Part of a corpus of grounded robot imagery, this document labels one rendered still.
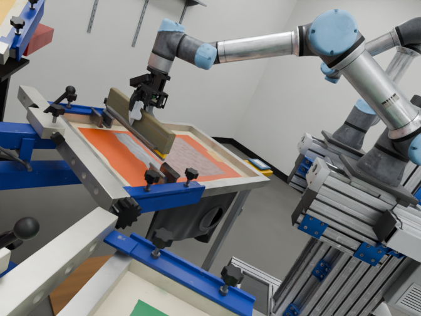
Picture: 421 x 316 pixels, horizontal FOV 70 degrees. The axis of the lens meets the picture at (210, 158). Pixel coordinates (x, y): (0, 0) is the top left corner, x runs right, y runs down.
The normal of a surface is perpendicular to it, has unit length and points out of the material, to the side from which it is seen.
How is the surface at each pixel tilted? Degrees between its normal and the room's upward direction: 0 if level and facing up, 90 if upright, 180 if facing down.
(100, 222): 0
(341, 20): 90
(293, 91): 90
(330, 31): 87
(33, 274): 0
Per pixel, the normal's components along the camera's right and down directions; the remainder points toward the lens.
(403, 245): -0.21, 0.28
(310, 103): -0.64, 0.01
